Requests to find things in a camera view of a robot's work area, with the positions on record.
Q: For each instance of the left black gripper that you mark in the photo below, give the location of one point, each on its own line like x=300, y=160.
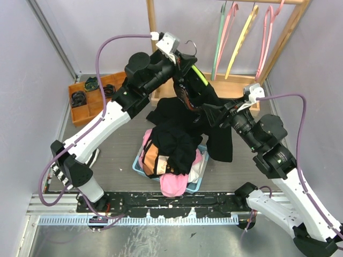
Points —
x=183, y=64

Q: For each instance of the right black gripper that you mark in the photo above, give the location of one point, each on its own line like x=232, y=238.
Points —
x=214, y=113

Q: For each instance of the lime green hanger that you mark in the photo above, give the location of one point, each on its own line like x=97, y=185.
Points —
x=194, y=67

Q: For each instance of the black printed t shirt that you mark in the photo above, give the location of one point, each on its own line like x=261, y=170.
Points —
x=167, y=150

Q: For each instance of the mint green hanger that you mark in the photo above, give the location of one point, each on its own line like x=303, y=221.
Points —
x=222, y=16

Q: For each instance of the white t shirt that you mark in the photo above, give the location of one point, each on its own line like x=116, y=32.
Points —
x=196, y=171

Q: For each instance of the salmon pink metal hanger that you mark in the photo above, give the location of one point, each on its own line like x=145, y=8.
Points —
x=228, y=22

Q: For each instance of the pink t shirt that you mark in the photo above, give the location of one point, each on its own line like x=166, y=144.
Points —
x=174, y=182

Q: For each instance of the yellow hanger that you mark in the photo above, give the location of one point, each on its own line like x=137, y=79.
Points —
x=241, y=39

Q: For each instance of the pink plastic hanger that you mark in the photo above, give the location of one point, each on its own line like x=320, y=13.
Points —
x=269, y=18

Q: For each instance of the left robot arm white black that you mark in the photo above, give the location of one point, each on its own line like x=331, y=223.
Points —
x=144, y=74

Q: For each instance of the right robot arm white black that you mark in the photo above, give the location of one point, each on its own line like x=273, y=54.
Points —
x=314, y=234

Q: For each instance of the wooden clothes rack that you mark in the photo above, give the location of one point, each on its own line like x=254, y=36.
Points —
x=233, y=86

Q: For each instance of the light blue plastic basket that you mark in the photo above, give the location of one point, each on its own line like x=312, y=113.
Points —
x=191, y=187

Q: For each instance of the green black rolled sock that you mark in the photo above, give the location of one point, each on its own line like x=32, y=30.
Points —
x=91, y=84

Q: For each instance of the orange wooden divider tray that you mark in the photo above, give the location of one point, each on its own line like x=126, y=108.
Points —
x=93, y=105

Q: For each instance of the black white striped cloth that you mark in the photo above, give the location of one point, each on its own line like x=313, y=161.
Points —
x=63, y=178

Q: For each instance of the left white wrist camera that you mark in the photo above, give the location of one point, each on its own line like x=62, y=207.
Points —
x=168, y=44

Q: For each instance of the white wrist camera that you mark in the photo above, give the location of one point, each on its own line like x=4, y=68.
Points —
x=251, y=93
x=168, y=44

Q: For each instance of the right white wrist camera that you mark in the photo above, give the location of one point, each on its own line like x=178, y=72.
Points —
x=251, y=93

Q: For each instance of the black mounting base plate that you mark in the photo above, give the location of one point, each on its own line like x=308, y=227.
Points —
x=155, y=204

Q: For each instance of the aluminium rail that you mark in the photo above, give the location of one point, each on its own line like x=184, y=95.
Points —
x=71, y=209

